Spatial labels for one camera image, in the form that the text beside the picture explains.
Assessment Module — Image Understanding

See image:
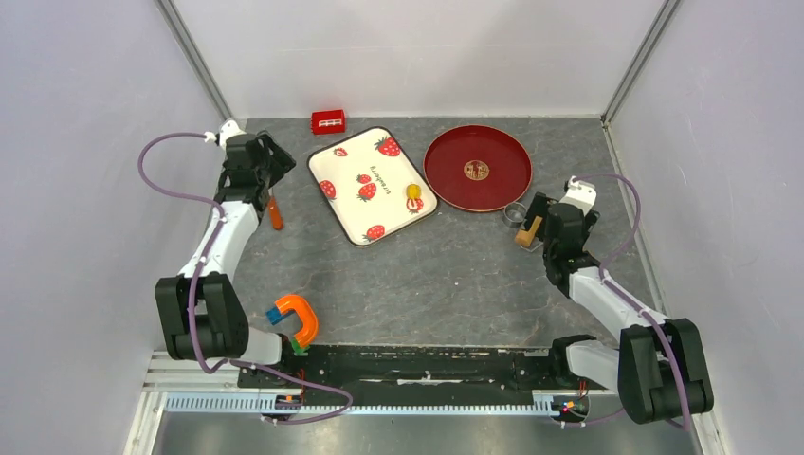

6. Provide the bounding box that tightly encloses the wooden dough roller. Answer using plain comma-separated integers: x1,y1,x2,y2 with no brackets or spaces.
514,216,542,252

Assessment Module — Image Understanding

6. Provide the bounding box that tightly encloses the white strawberry tray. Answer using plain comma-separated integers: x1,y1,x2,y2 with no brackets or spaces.
307,126,439,247

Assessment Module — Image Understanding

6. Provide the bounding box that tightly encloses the yellow dough piece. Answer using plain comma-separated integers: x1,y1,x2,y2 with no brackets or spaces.
406,184,422,200

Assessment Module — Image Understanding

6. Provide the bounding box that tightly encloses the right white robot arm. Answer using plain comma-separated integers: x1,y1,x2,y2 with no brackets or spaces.
521,176,715,429

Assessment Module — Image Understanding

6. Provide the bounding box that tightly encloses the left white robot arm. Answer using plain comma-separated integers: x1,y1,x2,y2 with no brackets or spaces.
143,118,298,387

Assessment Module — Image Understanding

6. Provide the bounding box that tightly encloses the red toy brick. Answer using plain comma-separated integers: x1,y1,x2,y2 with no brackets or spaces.
310,109,347,136

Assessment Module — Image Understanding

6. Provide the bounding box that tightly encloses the red round plate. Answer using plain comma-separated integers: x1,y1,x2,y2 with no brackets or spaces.
423,124,533,212

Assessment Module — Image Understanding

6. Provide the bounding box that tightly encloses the orange horseshoe magnet toy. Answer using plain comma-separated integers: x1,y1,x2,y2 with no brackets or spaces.
265,294,320,357

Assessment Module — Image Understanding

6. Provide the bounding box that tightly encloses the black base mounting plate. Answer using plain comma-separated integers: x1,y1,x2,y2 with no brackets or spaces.
238,344,603,407

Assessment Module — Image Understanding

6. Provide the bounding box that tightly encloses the metal ring cutter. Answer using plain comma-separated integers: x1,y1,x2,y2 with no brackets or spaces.
502,202,527,228

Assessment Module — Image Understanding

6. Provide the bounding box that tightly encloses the orange handled metal scraper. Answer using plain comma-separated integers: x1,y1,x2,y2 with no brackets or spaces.
266,196,283,230

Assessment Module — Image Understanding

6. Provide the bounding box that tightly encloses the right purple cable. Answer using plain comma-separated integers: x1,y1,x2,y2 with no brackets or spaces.
552,173,693,433

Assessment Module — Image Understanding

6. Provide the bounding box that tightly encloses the aluminium frame rail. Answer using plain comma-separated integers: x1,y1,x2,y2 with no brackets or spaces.
143,345,610,422

